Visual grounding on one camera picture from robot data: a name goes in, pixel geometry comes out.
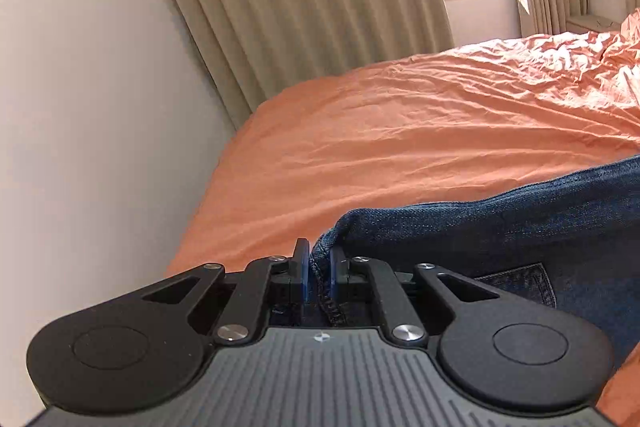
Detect blue denim jeans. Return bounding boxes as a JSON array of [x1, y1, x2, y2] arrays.
[[310, 157, 639, 366]]

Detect orange bed sheet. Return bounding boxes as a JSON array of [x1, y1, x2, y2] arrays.
[[168, 14, 639, 426]]

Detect beige nightstand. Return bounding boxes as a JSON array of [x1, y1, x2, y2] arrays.
[[566, 14, 620, 34]]

